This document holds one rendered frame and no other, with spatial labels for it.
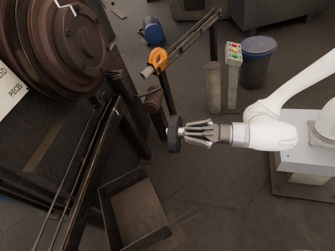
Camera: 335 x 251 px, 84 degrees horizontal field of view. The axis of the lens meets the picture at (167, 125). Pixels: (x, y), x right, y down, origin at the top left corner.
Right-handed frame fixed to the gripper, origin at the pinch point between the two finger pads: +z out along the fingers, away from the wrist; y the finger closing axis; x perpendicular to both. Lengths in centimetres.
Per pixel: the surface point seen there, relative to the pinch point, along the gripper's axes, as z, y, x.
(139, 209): 15.9, -24.2, -25.6
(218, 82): -18, 85, -47
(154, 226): 7.9, -29.9, -25.9
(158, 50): 24, 76, -9
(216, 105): -17, 84, -72
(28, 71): 50, 4, 27
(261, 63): -56, 116, -52
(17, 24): 46, 10, 40
